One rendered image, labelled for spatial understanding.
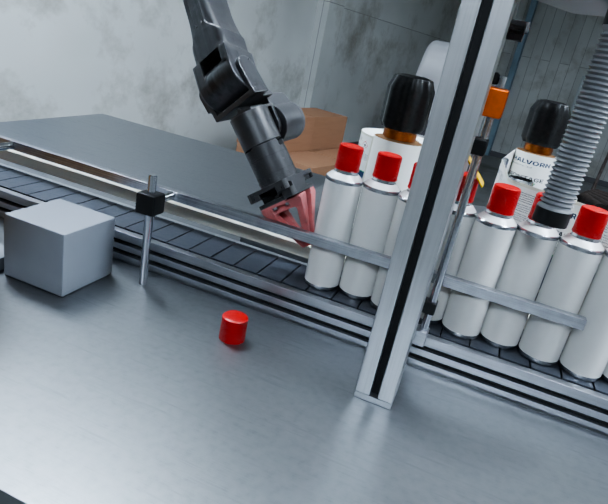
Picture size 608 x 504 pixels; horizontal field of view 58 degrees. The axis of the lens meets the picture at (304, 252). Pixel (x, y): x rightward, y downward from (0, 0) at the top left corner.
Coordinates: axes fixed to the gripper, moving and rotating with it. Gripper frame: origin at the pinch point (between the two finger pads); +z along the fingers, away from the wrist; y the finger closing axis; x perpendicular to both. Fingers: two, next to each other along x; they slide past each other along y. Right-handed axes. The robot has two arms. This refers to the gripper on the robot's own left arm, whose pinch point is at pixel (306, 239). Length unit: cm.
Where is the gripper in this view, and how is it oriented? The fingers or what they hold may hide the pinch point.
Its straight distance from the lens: 79.3
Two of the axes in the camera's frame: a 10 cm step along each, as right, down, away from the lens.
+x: -8.4, 3.3, 4.3
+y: 3.5, -2.7, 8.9
